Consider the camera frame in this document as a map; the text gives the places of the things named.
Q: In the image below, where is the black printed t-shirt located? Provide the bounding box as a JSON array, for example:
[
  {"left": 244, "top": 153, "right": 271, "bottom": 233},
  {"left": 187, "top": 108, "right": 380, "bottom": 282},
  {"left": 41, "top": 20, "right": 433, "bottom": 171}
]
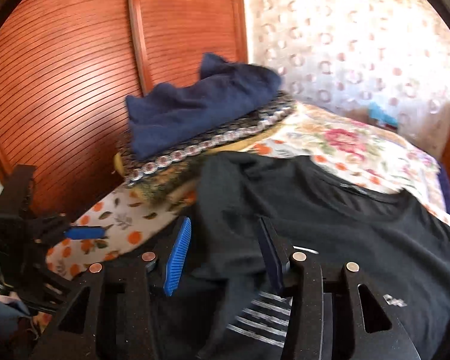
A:
[{"left": 153, "top": 152, "right": 450, "bottom": 359}]

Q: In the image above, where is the orange print white blanket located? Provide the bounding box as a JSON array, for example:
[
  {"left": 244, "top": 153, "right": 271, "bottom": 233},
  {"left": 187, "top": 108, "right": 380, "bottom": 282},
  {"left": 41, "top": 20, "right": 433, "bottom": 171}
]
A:
[{"left": 46, "top": 180, "right": 197, "bottom": 280}]

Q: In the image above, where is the navy blue bed sheet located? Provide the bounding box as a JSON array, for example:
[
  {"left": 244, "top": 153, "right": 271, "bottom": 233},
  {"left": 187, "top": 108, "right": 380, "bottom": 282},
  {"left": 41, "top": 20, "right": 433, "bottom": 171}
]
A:
[{"left": 438, "top": 162, "right": 450, "bottom": 215}]

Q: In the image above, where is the patterned folded cloth stack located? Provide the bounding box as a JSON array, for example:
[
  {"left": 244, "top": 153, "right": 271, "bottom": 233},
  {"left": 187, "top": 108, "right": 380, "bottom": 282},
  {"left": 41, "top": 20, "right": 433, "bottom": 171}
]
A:
[{"left": 113, "top": 91, "right": 297, "bottom": 206}]

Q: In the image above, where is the floral pink quilt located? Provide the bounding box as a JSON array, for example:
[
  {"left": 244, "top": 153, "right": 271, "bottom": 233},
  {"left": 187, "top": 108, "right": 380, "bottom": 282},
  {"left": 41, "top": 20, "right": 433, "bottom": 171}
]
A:
[{"left": 247, "top": 103, "right": 450, "bottom": 226}]

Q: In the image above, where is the navy blue folded garment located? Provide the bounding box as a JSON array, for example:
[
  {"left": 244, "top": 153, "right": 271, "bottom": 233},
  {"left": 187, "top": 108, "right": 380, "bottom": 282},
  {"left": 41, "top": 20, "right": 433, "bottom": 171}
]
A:
[{"left": 125, "top": 53, "right": 281, "bottom": 161}]

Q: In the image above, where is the wooden louvered wardrobe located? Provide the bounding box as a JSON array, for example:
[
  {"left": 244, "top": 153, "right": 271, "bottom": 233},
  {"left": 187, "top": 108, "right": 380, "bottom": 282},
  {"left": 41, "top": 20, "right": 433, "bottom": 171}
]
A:
[{"left": 0, "top": 0, "right": 247, "bottom": 218}]

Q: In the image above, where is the blue toy on headboard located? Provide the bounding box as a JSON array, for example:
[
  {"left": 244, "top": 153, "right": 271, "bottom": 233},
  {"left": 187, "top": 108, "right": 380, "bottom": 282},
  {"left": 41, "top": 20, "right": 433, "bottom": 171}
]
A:
[{"left": 368, "top": 102, "right": 398, "bottom": 131}]

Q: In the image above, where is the circle patterned lace curtain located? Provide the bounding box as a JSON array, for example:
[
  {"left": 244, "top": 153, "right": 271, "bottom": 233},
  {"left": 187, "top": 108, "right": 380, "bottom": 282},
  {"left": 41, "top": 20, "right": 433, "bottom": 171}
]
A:
[{"left": 241, "top": 0, "right": 450, "bottom": 129}]

